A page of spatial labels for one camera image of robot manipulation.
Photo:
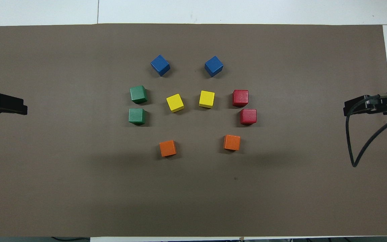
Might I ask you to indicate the red wooden cube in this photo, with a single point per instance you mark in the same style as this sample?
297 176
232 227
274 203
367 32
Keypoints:
240 98
248 117

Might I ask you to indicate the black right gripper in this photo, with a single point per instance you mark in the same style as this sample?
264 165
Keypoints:
383 107

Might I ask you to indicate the orange wooden cube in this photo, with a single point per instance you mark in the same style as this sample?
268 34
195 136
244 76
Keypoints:
167 148
231 142

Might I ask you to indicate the blue wooden cube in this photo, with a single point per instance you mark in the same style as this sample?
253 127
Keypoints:
160 65
213 66

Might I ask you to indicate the yellow wooden cube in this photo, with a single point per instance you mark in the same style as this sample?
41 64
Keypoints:
207 99
175 103

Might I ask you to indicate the brown table mat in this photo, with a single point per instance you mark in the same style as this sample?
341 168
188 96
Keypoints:
193 201

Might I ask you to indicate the green wooden cube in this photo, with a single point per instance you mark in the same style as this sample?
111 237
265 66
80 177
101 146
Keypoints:
138 94
137 116

